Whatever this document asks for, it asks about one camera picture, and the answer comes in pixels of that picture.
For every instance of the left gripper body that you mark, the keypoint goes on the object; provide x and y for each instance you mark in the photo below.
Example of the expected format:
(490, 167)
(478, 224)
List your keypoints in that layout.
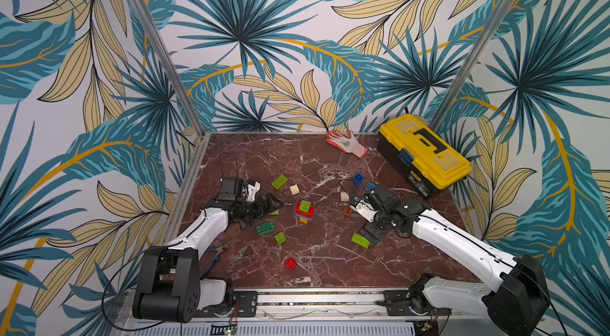
(250, 211)

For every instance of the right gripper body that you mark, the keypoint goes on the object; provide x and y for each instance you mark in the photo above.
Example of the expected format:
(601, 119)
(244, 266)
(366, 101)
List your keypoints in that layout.
(377, 224)

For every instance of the light green square brick front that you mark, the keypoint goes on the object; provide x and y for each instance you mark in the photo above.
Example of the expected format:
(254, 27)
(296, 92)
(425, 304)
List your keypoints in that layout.
(280, 238)

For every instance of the small light green brick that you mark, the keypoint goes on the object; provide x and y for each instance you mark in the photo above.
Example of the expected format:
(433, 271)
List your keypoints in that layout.
(305, 206)

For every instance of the small red brick front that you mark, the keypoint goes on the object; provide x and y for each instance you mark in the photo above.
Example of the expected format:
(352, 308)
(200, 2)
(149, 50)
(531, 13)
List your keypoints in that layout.
(290, 263)

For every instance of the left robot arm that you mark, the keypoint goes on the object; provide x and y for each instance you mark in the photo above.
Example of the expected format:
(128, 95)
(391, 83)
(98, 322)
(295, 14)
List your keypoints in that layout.
(171, 286)

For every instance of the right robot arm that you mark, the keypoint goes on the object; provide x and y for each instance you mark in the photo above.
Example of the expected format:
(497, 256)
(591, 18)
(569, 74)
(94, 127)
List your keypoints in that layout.
(511, 291)

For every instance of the dark green long brick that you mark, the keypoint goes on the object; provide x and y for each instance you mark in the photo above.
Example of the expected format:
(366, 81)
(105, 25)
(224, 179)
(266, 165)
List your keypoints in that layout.
(265, 228)

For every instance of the small orange brick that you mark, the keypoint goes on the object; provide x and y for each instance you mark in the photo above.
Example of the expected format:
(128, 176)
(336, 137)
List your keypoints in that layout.
(347, 212)

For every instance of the dark blue square brick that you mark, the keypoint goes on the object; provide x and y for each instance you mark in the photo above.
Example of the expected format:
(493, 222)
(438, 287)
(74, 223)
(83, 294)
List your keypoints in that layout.
(358, 180)

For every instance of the light green long brick far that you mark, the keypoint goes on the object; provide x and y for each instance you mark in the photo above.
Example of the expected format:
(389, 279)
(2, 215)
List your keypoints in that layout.
(279, 182)

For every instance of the cream square brick large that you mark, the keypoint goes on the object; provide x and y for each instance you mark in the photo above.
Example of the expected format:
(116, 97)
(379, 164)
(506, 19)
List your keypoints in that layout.
(294, 189)

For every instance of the yellow black toolbox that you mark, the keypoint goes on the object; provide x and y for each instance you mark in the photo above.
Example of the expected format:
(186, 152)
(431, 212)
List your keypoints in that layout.
(425, 160)

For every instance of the red white work glove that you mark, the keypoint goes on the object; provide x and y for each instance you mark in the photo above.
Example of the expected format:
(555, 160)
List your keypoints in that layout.
(348, 143)

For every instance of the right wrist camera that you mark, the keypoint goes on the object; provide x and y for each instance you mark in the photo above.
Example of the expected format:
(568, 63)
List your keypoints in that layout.
(363, 208)

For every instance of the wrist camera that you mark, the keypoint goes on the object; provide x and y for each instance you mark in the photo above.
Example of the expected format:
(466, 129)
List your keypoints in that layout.
(235, 189)
(363, 208)

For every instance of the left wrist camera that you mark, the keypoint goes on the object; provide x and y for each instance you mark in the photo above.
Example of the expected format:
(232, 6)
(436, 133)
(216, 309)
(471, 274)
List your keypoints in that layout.
(235, 189)

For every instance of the blue handled pliers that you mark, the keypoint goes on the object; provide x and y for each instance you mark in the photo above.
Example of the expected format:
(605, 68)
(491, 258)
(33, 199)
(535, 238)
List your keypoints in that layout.
(217, 252)

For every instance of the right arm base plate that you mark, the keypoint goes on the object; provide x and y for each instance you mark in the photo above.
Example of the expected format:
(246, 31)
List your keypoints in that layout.
(408, 303)

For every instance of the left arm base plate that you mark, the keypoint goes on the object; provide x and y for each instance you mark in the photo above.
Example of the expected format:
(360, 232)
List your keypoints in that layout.
(239, 304)

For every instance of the aluminium front rail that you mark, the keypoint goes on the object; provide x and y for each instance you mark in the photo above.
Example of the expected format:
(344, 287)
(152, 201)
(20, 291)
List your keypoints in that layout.
(312, 311)

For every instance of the right aluminium post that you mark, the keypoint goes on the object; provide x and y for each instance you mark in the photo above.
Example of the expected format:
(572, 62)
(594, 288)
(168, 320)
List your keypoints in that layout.
(492, 24)

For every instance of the aluminium post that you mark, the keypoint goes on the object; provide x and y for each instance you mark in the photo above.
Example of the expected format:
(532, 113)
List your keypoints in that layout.
(152, 32)
(492, 24)

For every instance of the left aluminium post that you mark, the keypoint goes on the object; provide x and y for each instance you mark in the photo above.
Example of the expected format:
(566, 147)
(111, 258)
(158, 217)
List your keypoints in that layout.
(152, 32)

